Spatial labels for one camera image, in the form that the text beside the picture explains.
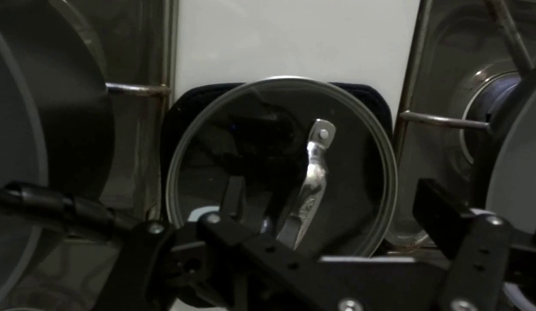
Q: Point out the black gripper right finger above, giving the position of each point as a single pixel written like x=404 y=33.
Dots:
x=480 y=253

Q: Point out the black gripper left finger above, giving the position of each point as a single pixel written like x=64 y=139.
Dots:
x=164 y=270

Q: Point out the black burner grate under pot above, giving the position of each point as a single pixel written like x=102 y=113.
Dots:
x=135 y=88

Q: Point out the grey frying pan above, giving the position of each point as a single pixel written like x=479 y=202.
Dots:
x=520 y=166

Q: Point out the black burner grate under pan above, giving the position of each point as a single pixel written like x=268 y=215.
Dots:
x=441 y=120

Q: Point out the black stove griddle plate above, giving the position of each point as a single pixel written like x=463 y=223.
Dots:
x=183 y=101

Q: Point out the white gas stove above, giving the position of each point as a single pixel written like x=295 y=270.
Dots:
x=278 y=40

